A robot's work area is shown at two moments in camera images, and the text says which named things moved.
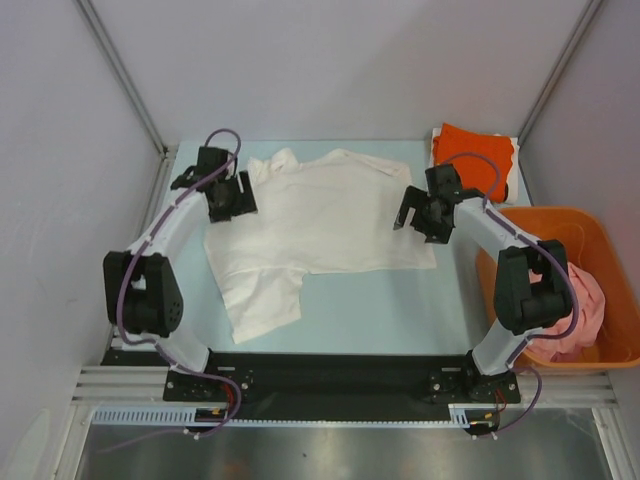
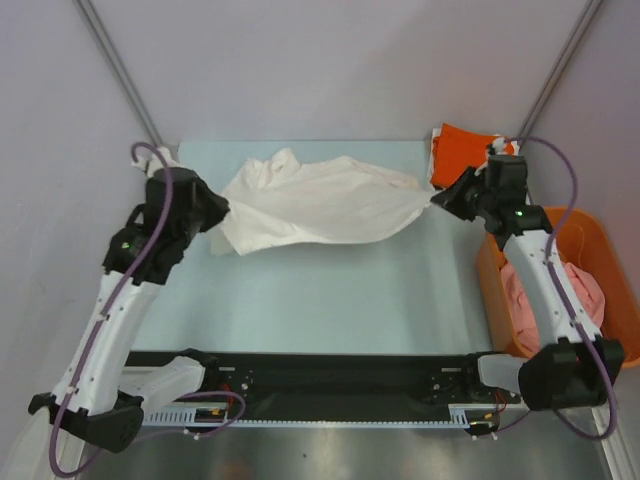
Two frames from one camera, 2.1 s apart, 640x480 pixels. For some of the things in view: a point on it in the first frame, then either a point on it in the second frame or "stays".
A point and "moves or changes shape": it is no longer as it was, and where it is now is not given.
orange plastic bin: [592, 247] stays
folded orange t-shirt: [481, 160] stays
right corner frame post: [563, 61] stays
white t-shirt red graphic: [331, 214] moves or changes shape
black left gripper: [244, 200] → [217, 204]
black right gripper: [417, 198] → [450, 198]
